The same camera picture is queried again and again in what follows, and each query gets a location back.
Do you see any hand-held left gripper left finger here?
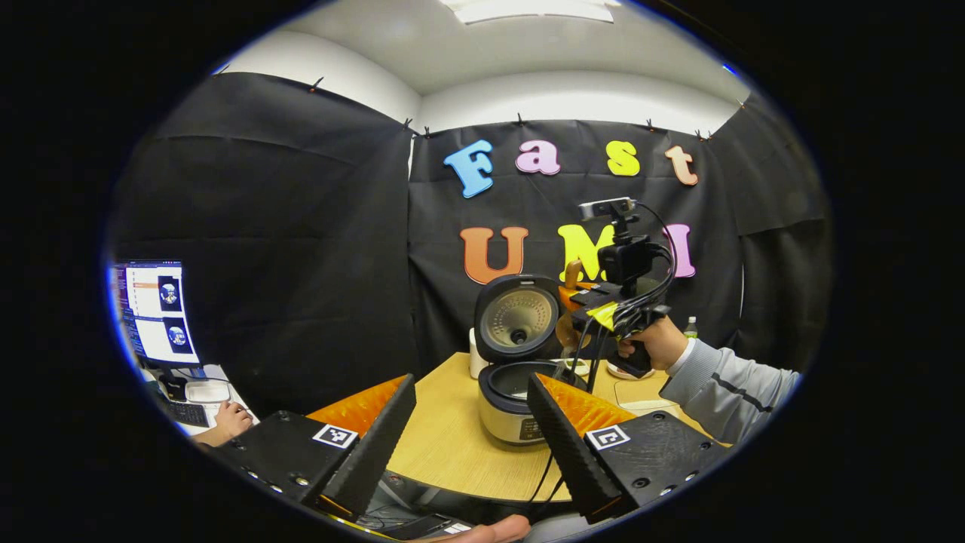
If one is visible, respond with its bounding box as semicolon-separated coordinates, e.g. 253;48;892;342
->
217;373;418;520

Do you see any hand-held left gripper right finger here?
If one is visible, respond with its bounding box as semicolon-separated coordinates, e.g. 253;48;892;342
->
525;372;731;526

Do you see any dark grey rice cooker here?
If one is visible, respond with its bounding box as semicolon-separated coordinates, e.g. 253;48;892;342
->
473;274;587;447

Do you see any clear box of rice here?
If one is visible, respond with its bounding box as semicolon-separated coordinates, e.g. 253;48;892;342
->
614;377;681;414

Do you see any small white box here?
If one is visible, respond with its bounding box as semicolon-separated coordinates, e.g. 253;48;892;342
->
185;379;231;404

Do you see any black keyboard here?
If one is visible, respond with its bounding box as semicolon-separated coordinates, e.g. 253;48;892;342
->
166;400;212;429

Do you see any black backdrop cloth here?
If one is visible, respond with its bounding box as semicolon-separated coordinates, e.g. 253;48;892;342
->
109;72;834;419

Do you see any computer monitor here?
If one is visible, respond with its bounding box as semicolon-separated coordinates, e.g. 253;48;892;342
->
112;260;203;369

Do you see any large ceiling light panel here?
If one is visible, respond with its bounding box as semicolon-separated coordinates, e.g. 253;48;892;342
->
441;0;623;25

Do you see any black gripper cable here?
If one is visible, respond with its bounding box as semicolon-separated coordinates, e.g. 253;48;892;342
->
612;201;679;340

